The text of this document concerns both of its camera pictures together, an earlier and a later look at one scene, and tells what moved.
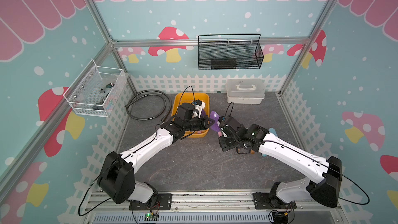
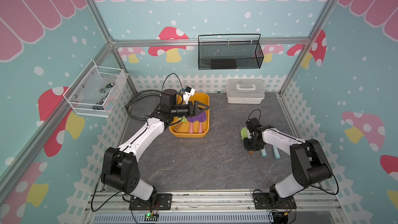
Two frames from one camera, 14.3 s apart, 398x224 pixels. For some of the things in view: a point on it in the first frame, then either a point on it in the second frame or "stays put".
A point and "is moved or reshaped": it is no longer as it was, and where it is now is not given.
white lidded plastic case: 245,91 stays put
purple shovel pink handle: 215,116 is moved or reshaped
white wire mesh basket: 95,92 stays put
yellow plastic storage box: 178,98 stays put
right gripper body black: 225,143 → 250,144
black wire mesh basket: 229,51 stays put
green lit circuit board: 150,217 stays put
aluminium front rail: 213,203 stays put
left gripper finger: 208,125 → 197,112
